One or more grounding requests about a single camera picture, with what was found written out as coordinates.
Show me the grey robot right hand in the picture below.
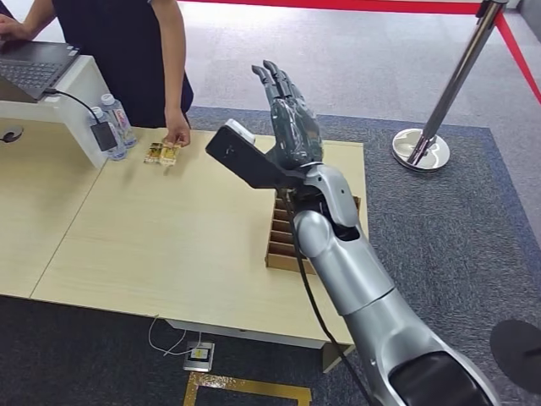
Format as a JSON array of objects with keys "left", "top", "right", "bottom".
[{"left": 251, "top": 59, "right": 324, "bottom": 172}]

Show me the person's left hand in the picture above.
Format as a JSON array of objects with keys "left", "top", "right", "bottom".
[{"left": 162, "top": 109, "right": 192, "bottom": 148}]

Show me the person's right hand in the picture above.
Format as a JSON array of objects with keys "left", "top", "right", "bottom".
[{"left": 0, "top": 14, "right": 31, "bottom": 43}]

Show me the person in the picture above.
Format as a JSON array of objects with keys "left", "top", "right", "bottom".
[{"left": 0, "top": 0, "right": 195, "bottom": 148}]

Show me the slotted cardboard card holder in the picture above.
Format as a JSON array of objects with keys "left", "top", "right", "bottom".
[{"left": 265, "top": 190, "right": 362, "bottom": 276}]

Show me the dark grey laptop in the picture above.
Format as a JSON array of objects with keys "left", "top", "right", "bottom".
[{"left": 0, "top": 40, "right": 81, "bottom": 103}]

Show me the clear plastic water bottle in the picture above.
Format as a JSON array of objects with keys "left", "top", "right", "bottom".
[
  {"left": 89, "top": 106, "right": 128, "bottom": 162},
  {"left": 100, "top": 93, "right": 138, "bottom": 150}
]

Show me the black power adapter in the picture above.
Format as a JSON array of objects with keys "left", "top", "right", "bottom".
[{"left": 91, "top": 121, "right": 118, "bottom": 153}]

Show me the white desk riser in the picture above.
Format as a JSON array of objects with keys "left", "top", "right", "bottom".
[{"left": 0, "top": 54, "right": 113, "bottom": 170}]

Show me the chrome stanchion base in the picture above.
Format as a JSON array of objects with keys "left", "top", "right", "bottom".
[{"left": 391, "top": 128, "right": 451, "bottom": 173}]

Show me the white desk underframe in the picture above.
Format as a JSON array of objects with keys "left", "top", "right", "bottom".
[{"left": 164, "top": 319, "right": 324, "bottom": 349}]

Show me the metal floor socket box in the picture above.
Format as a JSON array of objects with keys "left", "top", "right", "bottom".
[{"left": 183, "top": 340, "right": 216, "bottom": 374}]

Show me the red barrier belt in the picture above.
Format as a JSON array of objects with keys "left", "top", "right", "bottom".
[{"left": 494, "top": 11, "right": 541, "bottom": 107}]

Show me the black round floor base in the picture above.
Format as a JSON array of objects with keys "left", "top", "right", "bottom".
[{"left": 490, "top": 319, "right": 541, "bottom": 395}]

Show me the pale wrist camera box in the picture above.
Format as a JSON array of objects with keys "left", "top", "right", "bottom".
[{"left": 224, "top": 118, "right": 257, "bottom": 145}]

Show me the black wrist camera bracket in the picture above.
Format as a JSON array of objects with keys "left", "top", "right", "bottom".
[{"left": 204, "top": 123, "right": 308, "bottom": 192}]

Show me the black laptop power cable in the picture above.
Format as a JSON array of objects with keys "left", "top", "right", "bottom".
[{"left": 44, "top": 87, "right": 102, "bottom": 125}]

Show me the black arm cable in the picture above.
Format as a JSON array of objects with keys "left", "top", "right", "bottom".
[{"left": 278, "top": 190, "right": 375, "bottom": 406}]

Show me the thin white floor cable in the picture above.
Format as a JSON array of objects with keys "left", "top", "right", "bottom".
[{"left": 147, "top": 315, "right": 203, "bottom": 358}]

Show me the chrome stanchion post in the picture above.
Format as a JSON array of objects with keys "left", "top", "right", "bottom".
[{"left": 407, "top": 0, "right": 508, "bottom": 167}]

